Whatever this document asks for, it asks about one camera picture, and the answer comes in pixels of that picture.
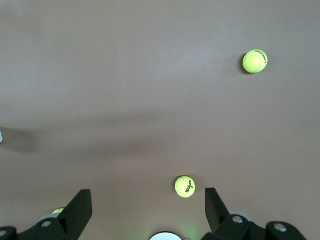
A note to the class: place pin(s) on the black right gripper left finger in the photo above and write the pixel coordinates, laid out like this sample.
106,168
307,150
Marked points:
75,215

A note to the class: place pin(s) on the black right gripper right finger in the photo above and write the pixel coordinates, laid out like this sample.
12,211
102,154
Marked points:
217,215

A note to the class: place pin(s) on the white blue tennis ball can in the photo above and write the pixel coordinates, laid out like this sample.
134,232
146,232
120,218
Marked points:
1,136

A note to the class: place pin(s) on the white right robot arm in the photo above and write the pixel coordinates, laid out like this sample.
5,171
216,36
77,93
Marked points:
165,236

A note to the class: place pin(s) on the yellow tennis ball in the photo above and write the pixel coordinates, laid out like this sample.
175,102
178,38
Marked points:
254,62
184,187
58,211

